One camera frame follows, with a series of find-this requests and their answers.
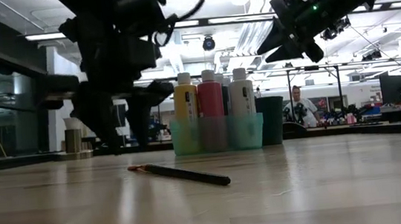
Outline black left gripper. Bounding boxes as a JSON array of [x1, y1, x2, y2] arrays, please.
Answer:
[[62, 29, 182, 159]]

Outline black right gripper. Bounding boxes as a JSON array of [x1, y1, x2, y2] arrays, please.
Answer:
[[251, 0, 330, 70]]

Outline white large paint bottle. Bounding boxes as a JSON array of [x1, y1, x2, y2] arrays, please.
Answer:
[[225, 65, 261, 150]]

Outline yellow large paint bottle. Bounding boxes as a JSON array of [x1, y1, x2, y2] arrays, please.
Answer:
[[169, 70, 205, 156]]

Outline dark grey large paint bottle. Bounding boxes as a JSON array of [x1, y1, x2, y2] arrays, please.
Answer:
[[215, 72, 233, 117]]

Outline red large paint bottle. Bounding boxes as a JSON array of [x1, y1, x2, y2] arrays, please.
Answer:
[[194, 67, 230, 154]]

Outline LED light bar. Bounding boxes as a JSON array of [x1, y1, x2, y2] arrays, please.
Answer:
[[24, 0, 401, 48]]

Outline light bulb on brass base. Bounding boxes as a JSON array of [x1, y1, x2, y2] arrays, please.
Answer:
[[54, 115, 95, 162]]

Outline black ceiling track light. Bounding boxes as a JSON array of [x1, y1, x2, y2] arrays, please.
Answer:
[[319, 16, 353, 42], [361, 47, 383, 62]]

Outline person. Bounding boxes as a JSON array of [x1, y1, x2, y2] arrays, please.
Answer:
[[280, 82, 323, 130]]

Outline dark teal plastic cup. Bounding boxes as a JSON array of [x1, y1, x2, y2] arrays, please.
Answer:
[[253, 94, 289, 148]]

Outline black paintbrush orange bristles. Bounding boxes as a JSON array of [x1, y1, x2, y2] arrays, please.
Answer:
[[127, 154, 232, 197]]

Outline translucent teal plastic tray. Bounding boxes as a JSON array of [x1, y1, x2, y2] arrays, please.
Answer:
[[169, 111, 268, 159]]

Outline black ceiling dome camera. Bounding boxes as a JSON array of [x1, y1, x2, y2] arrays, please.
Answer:
[[201, 34, 217, 52]]

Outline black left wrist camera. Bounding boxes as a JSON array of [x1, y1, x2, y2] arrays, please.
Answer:
[[114, 0, 180, 40]]

